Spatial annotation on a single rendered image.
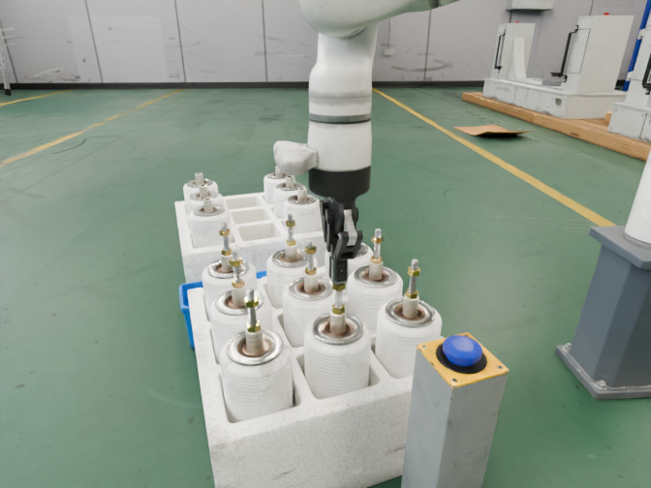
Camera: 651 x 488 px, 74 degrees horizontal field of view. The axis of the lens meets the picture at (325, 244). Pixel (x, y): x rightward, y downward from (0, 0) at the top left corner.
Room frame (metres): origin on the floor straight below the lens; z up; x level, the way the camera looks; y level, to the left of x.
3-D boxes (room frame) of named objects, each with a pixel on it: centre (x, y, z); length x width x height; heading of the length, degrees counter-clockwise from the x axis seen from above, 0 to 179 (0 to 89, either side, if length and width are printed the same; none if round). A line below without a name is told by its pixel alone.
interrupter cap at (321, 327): (0.51, -0.02, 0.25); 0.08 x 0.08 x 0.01
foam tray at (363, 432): (0.62, 0.02, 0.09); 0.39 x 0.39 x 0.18; 20
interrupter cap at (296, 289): (0.62, 0.02, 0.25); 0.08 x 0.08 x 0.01
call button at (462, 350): (0.37, -0.15, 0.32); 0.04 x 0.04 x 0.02
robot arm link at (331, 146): (0.50, 0.00, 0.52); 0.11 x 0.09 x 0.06; 103
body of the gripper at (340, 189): (0.51, -0.02, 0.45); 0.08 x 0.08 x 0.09
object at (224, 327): (0.58, 0.13, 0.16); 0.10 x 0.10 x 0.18
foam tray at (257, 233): (1.13, 0.21, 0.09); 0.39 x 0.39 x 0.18; 20
